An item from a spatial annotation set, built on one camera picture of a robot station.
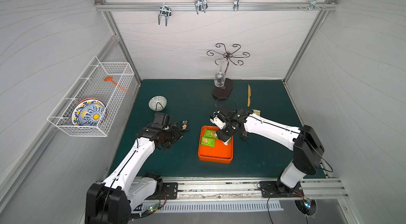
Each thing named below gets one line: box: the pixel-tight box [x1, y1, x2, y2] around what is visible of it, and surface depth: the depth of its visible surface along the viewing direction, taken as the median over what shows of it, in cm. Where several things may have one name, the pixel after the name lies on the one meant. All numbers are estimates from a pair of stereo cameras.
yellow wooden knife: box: [247, 84, 252, 108], surface depth 113 cm
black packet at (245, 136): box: [240, 131, 249, 142], surface depth 92 cm
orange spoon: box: [104, 76, 130, 94], surface depth 80 cm
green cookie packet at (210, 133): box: [203, 128, 217, 138], surface depth 93 cm
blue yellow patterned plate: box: [71, 97, 107, 126], surface depth 62 cm
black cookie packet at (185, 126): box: [180, 119, 190, 132], surface depth 97 cm
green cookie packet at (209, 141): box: [200, 136, 216, 148], surface depth 90 cm
